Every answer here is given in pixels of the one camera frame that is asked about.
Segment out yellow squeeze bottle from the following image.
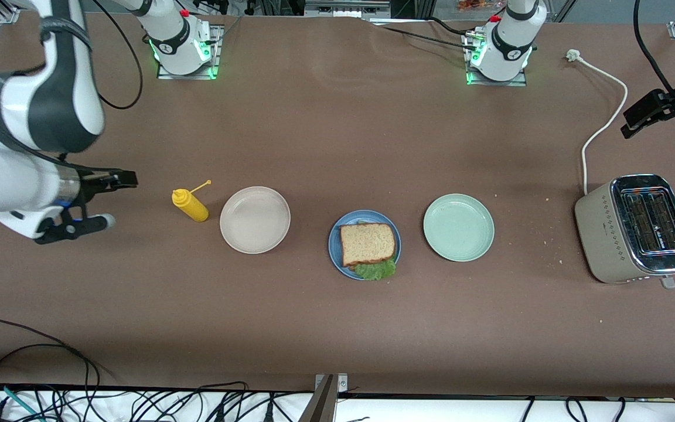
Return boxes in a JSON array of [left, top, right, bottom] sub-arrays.
[[172, 179, 212, 223]]

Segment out brown bread slice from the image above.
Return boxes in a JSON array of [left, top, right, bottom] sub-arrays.
[[339, 222, 397, 267]]

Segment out green lettuce leaf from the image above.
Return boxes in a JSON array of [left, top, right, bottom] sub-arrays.
[[352, 220, 398, 281]]

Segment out beige round plate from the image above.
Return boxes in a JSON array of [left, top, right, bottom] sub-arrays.
[[219, 186, 292, 255]]

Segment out pale green round plate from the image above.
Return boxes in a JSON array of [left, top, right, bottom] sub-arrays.
[[422, 193, 496, 263]]

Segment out blue round plate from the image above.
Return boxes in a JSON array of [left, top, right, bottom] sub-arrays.
[[328, 210, 402, 281]]

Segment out beige metal toaster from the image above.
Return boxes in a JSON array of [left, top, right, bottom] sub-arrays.
[[574, 173, 675, 290]]

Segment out white toaster power cord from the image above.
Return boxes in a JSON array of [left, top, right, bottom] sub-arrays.
[[566, 49, 629, 195]]

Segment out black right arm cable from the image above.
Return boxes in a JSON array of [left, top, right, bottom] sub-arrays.
[[90, 0, 144, 110]]

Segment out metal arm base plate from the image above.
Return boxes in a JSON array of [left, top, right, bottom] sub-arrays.
[[156, 25, 222, 80], [465, 29, 529, 87]]

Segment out teal cable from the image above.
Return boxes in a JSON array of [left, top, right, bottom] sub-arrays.
[[0, 382, 39, 421]]

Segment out black arm base cable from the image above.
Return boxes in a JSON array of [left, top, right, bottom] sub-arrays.
[[370, 16, 482, 52]]

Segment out metal table edge bracket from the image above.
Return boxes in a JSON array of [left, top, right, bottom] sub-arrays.
[[299, 373, 349, 422]]

